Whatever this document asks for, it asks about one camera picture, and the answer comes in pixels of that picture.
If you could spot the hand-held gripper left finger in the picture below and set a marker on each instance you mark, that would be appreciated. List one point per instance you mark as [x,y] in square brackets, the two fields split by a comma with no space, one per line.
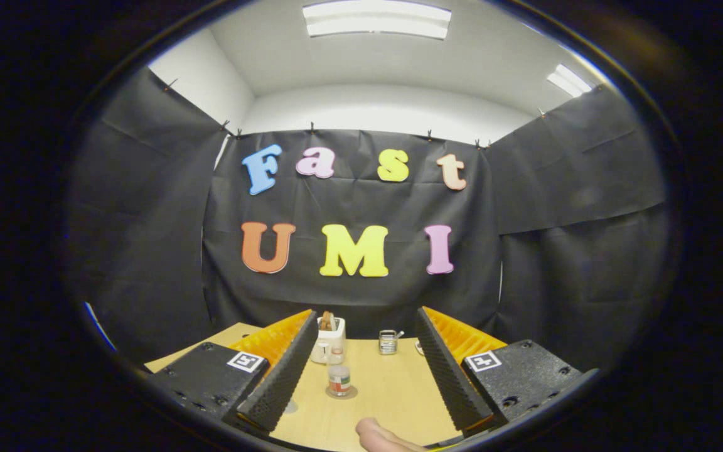
[280,376]

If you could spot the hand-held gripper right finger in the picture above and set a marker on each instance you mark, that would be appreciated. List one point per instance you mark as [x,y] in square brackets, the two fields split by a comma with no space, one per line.
[449,376]

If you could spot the clear plastic juice bottle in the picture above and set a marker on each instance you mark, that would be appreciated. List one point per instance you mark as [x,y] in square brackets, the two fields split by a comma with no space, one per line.
[339,380]

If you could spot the round brown coaster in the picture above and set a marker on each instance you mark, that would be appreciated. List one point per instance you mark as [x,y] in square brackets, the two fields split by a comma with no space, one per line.
[354,392]

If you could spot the white divided condiment dish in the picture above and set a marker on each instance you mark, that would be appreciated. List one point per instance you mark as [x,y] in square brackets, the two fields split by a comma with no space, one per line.
[419,347]

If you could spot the wooden table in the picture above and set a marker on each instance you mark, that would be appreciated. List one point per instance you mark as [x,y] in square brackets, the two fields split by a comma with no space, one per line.
[393,389]

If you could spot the white toaster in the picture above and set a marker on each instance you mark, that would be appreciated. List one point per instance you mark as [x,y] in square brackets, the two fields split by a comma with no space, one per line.
[338,338]

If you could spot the brown bread slice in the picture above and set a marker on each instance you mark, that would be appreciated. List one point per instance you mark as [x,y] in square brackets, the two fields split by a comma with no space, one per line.
[327,321]

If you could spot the black backdrop cloth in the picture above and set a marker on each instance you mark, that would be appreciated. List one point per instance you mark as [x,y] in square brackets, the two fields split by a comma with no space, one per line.
[349,201]

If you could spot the small ceiling light panel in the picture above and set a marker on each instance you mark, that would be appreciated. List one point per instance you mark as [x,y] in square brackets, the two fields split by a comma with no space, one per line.
[568,80]

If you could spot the large ceiling light panel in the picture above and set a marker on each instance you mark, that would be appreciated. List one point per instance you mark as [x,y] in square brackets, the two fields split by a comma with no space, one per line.
[377,19]

